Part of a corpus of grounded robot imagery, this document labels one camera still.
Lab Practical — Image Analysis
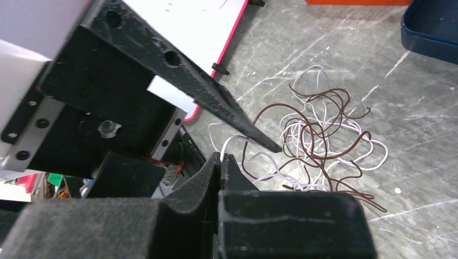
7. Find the orange plastic bin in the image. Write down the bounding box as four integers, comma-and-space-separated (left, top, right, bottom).
305, 0, 412, 6

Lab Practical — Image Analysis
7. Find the dark brown thin cable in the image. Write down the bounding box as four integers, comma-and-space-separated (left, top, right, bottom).
241, 88, 388, 213

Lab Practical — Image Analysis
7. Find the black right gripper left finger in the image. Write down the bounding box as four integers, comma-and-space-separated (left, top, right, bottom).
1, 152, 220, 258

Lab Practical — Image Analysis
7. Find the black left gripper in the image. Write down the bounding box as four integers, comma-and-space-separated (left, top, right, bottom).
1, 1, 281, 179

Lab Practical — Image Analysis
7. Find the pink framed whiteboard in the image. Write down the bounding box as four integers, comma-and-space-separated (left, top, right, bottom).
122, 0, 250, 122

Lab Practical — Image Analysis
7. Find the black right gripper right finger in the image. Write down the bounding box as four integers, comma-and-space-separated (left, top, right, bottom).
214, 153, 378, 258

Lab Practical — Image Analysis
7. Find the white thin cable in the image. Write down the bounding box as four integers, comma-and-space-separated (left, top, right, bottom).
208, 64, 389, 191

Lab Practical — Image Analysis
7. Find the black whiteboard clip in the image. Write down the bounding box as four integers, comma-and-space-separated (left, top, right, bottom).
212, 63, 230, 76

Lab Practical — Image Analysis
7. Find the dark blue plastic bin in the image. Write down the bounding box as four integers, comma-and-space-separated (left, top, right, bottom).
401, 0, 457, 64

